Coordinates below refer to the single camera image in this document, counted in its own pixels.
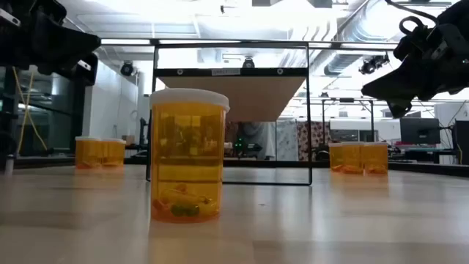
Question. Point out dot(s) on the black ceiling spotlight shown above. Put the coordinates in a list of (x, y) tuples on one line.
[(373, 63), (248, 63), (127, 69)]

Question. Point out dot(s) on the black metal rig frame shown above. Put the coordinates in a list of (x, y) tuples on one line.
[(372, 117)]

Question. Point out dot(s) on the blue-topped desk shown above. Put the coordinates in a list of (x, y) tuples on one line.
[(425, 151)]

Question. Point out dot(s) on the black computer monitor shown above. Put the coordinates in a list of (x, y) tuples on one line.
[(419, 130)]

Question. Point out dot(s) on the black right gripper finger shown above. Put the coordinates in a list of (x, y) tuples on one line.
[(400, 108), (406, 84)]

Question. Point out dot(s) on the white patterned cloth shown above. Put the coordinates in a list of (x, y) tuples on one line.
[(287, 141)]

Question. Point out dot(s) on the tall dark panel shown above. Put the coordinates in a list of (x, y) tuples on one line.
[(462, 141)]

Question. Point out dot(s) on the orange pill bottle white cap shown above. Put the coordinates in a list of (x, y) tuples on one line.
[(352, 157), (114, 152), (87, 152), (335, 157), (376, 157)]

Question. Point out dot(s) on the dark floral patterned cloth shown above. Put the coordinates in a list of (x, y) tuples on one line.
[(318, 139)]

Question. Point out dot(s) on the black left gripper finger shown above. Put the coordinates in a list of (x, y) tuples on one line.
[(47, 47), (90, 77)]

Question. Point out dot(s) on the black device with green lights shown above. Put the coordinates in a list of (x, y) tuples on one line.
[(240, 143)]

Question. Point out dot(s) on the grey hanging cloth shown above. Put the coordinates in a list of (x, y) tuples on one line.
[(256, 133)]

